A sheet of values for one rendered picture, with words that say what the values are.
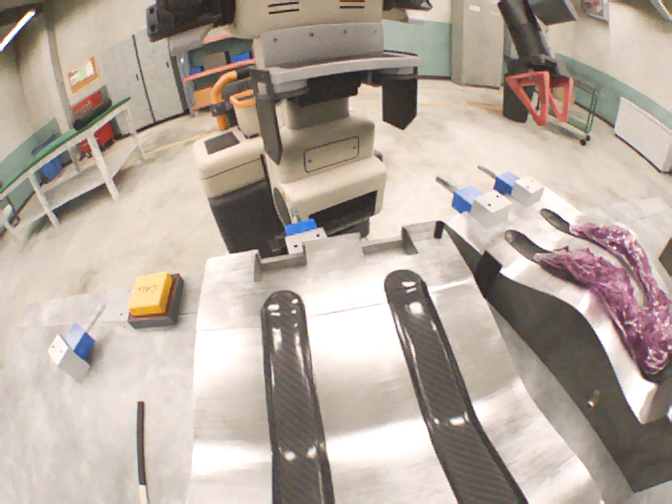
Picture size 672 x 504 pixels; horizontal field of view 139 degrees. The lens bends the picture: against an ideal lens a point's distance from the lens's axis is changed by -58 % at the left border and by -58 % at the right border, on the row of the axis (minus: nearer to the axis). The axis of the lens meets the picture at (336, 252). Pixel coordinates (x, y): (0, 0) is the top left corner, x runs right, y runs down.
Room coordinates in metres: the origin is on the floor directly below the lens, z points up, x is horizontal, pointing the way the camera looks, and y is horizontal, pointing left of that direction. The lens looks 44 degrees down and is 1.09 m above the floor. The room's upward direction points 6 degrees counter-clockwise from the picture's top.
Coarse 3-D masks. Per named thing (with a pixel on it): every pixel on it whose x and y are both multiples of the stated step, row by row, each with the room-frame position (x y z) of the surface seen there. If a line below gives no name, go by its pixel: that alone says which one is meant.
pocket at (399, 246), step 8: (360, 240) 0.23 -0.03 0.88; (376, 240) 0.23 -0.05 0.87; (384, 240) 0.23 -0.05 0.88; (392, 240) 0.23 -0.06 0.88; (400, 240) 0.23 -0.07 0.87; (408, 240) 0.22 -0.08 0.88; (368, 248) 0.23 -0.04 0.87; (376, 248) 0.23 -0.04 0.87; (384, 248) 0.23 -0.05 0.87; (392, 248) 0.23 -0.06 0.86; (400, 248) 0.23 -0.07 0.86; (408, 248) 0.22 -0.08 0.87; (368, 256) 0.22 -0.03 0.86; (376, 256) 0.22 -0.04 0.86; (384, 256) 0.22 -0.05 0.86; (392, 256) 0.22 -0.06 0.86; (400, 256) 0.22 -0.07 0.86
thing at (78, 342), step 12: (96, 312) 0.19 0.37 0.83; (60, 336) 0.13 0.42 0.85; (72, 336) 0.14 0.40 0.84; (84, 336) 0.14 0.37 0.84; (60, 348) 0.11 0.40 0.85; (72, 348) 0.12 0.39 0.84; (84, 348) 0.13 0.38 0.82; (60, 360) 0.09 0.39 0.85; (72, 360) 0.10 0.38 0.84; (84, 360) 0.12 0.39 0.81; (72, 372) 0.09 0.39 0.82; (84, 372) 0.10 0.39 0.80
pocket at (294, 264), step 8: (304, 248) 0.22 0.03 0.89; (256, 256) 0.22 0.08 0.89; (280, 256) 0.22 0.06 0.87; (288, 256) 0.22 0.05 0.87; (296, 256) 0.22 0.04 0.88; (304, 256) 0.22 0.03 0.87; (256, 264) 0.21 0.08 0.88; (264, 264) 0.22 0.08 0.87; (272, 264) 0.22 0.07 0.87; (280, 264) 0.22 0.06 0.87; (288, 264) 0.22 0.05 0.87; (296, 264) 0.22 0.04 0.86; (304, 264) 0.22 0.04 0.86; (256, 272) 0.20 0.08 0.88; (264, 272) 0.21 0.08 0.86; (272, 272) 0.21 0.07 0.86; (280, 272) 0.21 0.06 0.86; (288, 272) 0.21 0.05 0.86; (296, 272) 0.21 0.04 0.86; (304, 272) 0.21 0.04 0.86; (256, 280) 0.19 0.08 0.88; (264, 280) 0.20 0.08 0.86
